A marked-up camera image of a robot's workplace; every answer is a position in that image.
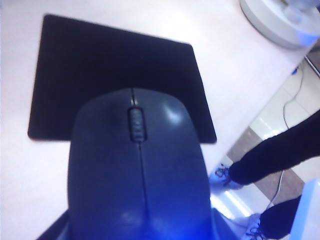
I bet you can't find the white round plastic base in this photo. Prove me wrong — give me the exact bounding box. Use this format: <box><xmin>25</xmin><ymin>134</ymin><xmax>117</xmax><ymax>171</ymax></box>
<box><xmin>239</xmin><ymin>0</ymin><xmax>320</xmax><ymax>50</ymax></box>

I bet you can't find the pale blue box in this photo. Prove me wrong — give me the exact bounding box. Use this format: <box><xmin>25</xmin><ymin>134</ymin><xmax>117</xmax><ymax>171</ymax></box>
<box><xmin>289</xmin><ymin>178</ymin><xmax>320</xmax><ymax>240</ymax></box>

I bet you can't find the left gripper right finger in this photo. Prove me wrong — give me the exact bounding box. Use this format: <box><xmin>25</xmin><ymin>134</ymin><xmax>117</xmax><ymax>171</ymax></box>
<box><xmin>210</xmin><ymin>207</ymin><xmax>239</xmax><ymax>240</ymax></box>

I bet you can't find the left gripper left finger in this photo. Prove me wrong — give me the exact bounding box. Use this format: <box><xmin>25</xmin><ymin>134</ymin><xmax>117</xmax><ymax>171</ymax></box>
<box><xmin>37</xmin><ymin>209</ymin><xmax>73</xmax><ymax>240</ymax></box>

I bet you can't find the leg in black trousers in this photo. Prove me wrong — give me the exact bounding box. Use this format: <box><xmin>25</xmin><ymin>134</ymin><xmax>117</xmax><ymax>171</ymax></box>
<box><xmin>228</xmin><ymin>107</ymin><xmax>320</xmax><ymax>187</ymax></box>
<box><xmin>259</xmin><ymin>196</ymin><xmax>305</xmax><ymax>240</ymax></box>

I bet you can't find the white sneaker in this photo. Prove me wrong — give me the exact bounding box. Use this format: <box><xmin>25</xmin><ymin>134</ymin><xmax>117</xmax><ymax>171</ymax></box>
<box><xmin>214</xmin><ymin>163</ymin><xmax>245</xmax><ymax>190</ymax></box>
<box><xmin>246</xmin><ymin>213</ymin><xmax>269</xmax><ymax>240</ymax></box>

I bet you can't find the black mouse pad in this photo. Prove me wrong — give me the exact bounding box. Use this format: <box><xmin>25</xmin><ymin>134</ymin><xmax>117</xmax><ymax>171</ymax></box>
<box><xmin>27</xmin><ymin>13</ymin><xmax>218</xmax><ymax>145</ymax></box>

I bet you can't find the black computer mouse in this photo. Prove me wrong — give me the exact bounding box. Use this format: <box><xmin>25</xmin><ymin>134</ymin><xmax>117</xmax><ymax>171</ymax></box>
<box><xmin>68</xmin><ymin>87</ymin><xmax>213</xmax><ymax>240</ymax></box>

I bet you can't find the grey floor cable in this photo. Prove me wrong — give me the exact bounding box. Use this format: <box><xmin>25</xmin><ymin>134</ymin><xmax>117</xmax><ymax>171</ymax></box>
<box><xmin>265</xmin><ymin>59</ymin><xmax>305</xmax><ymax>209</ymax></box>

